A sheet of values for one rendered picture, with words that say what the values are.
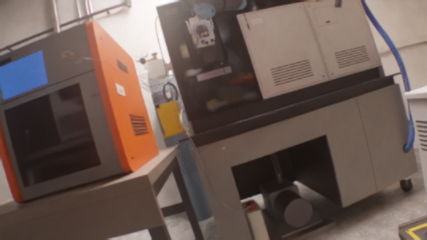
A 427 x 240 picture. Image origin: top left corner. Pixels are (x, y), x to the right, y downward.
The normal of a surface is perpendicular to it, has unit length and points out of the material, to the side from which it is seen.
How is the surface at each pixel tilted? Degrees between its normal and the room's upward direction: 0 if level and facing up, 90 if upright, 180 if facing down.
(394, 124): 90
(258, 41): 90
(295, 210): 90
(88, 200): 90
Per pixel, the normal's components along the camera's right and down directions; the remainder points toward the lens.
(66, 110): 0.09, -0.01
